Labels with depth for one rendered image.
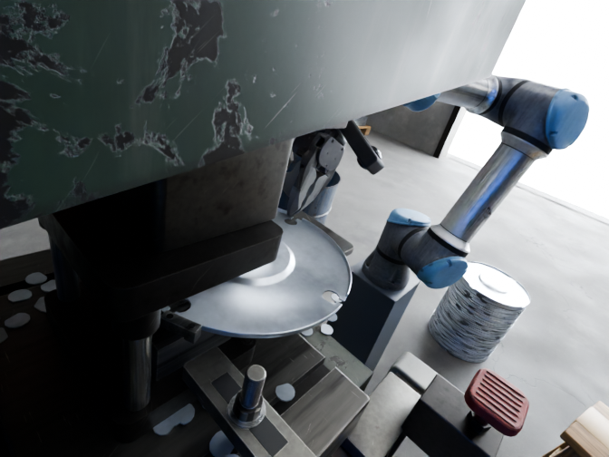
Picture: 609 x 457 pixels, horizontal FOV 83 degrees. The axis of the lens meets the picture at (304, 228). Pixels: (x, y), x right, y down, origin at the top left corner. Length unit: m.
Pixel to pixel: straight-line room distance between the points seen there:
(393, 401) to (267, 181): 0.38
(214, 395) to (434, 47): 0.32
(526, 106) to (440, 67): 0.74
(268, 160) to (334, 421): 0.29
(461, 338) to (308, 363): 1.27
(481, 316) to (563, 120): 0.92
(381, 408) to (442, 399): 0.09
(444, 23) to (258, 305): 0.32
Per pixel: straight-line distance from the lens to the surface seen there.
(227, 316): 0.39
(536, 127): 0.92
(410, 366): 0.64
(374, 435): 0.52
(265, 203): 0.33
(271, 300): 0.41
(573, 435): 1.26
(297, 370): 0.46
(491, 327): 1.65
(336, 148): 0.58
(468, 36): 0.23
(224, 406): 0.36
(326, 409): 0.44
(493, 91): 0.97
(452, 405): 0.52
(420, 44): 0.18
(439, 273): 0.92
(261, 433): 0.35
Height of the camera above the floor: 1.06
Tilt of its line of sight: 29 degrees down
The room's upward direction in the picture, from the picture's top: 16 degrees clockwise
